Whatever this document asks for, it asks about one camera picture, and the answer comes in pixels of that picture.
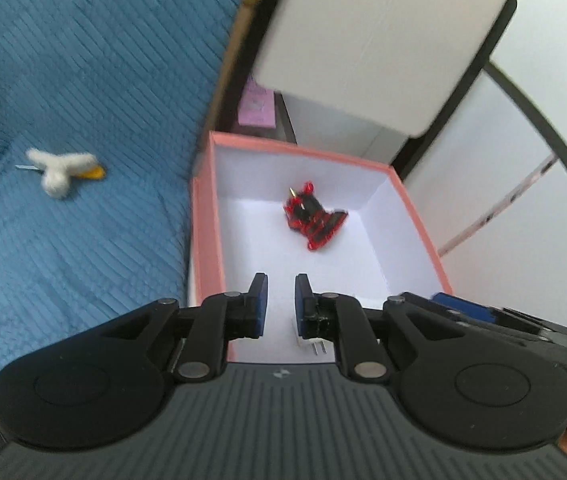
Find white charger cube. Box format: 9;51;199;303
291;318;328;356

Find red black figurine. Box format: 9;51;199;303
283;182;349;252

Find pink cardboard box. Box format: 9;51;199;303
190;132;451;363

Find small pink paper box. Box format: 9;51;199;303
237;77;276;129

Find white fluffy sock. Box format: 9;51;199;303
26;148;99;200

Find blue quilted sofa cover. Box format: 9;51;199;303
0;0;241;370

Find white chair backrest cushion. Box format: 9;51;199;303
254;0;506;138

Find yellow handled screwdriver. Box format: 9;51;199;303
14;165;107;181

